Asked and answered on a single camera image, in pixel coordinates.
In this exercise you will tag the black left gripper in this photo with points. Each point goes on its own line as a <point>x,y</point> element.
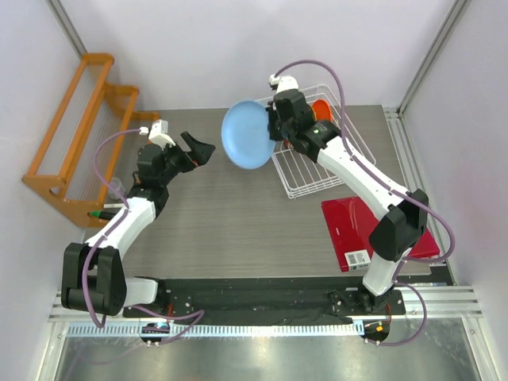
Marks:
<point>199,152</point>

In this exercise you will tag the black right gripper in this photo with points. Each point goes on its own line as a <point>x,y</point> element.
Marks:
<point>272,114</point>

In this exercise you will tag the light blue plate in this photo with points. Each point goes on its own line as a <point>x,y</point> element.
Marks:
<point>245,135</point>

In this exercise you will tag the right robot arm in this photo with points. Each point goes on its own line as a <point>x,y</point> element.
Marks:
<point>330,147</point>

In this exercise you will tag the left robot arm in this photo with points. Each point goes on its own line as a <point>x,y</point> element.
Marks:
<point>93,277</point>

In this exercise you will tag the orange wooden rack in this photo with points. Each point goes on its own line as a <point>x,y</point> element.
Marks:
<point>91,109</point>

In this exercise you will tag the orange plate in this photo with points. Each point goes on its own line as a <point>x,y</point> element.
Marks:
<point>322,110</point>

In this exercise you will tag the clear plastic cup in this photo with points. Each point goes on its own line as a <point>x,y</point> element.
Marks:
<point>116,189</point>

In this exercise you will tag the green marker pen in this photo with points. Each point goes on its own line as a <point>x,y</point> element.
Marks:
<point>102,214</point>

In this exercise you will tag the red cutting board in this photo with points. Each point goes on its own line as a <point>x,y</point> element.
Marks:
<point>364,234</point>

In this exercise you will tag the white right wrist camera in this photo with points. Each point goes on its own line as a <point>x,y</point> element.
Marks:
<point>280,83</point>

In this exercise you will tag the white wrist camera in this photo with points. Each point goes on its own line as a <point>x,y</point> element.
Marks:
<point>158,134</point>
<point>280,83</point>

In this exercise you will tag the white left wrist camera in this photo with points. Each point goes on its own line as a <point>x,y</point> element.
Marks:
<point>158,134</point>

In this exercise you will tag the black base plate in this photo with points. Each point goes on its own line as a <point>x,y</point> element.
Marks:
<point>288,301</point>

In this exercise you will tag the grey wall conduit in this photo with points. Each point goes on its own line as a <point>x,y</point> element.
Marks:
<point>67,26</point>

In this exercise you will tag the aluminium frame rail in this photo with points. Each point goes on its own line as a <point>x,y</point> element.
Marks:
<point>424,303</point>

